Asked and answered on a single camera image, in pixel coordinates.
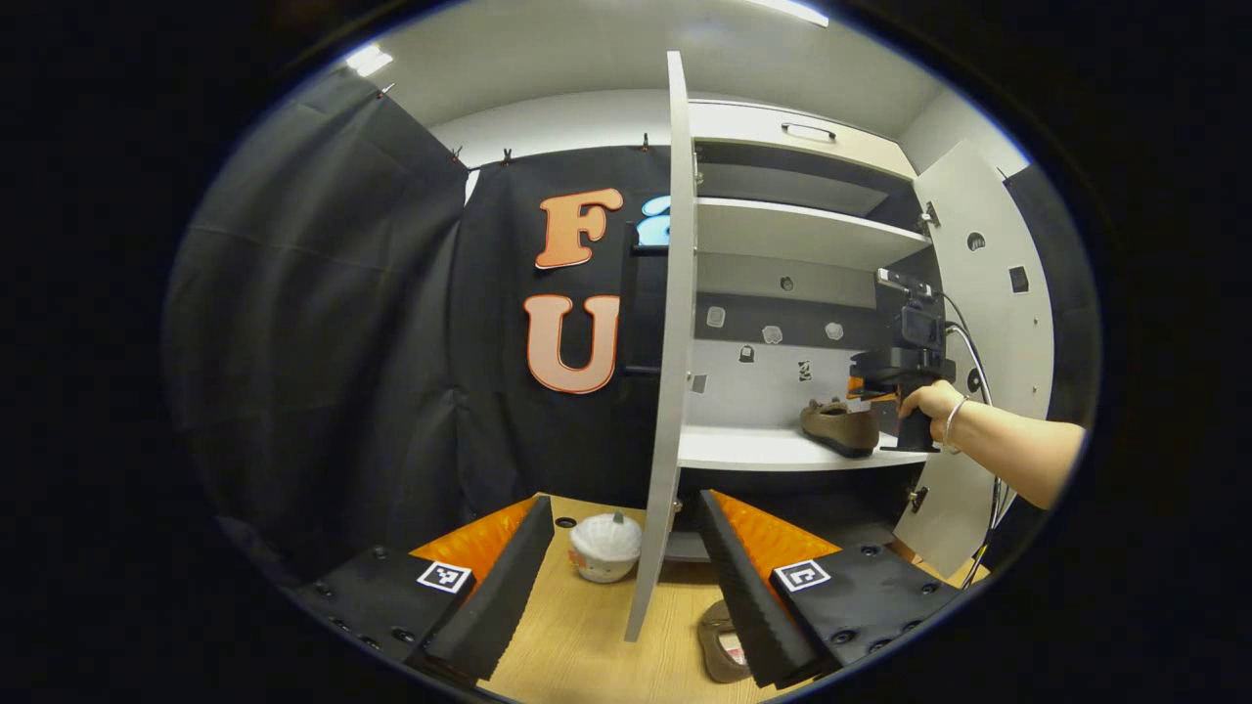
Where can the ceiling light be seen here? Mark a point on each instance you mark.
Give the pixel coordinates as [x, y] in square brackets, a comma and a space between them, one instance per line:
[797, 12]
[369, 61]

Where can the small white pumpkin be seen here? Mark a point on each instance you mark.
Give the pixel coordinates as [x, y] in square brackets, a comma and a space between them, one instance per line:
[606, 548]

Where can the black backdrop cloth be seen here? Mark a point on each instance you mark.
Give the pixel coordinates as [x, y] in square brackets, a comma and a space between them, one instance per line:
[1071, 293]
[342, 342]

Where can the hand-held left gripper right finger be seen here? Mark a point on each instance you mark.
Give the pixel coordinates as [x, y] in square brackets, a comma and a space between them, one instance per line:
[748, 606]

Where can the brown shoe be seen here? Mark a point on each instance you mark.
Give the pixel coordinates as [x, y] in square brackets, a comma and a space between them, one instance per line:
[841, 425]
[714, 626]

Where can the white shoe cabinet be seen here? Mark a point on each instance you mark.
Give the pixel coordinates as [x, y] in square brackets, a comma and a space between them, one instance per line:
[782, 230]

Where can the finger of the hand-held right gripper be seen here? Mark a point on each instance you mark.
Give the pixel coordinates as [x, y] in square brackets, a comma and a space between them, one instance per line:
[871, 389]

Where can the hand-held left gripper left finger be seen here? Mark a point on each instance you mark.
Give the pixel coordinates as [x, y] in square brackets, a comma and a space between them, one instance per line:
[494, 596]

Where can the white cabinet drawer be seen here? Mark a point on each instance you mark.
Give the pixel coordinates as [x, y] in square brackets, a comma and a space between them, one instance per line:
[743, 122]

